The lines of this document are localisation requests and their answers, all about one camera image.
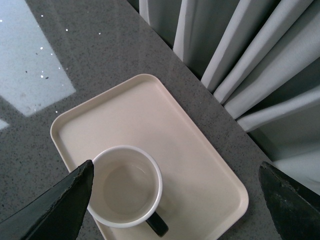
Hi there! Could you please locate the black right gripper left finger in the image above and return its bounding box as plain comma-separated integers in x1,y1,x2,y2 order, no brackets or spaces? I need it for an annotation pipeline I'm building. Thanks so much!
0,160,94,240

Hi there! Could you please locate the white smiley mug black handle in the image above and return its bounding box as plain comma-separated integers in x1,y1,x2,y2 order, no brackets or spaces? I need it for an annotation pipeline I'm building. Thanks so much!
88,145,169,237

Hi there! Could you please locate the grey pleated curtain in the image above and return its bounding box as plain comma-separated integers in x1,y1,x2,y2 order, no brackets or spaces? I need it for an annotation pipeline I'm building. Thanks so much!
130,0,320,193

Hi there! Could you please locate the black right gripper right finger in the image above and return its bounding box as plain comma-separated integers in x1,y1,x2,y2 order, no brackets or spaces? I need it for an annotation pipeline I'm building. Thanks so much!
258,161,320,240

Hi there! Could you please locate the cream rectangular plastic tray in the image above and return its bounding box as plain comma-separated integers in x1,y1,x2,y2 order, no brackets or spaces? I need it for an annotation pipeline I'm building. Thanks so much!
50,74,249,240

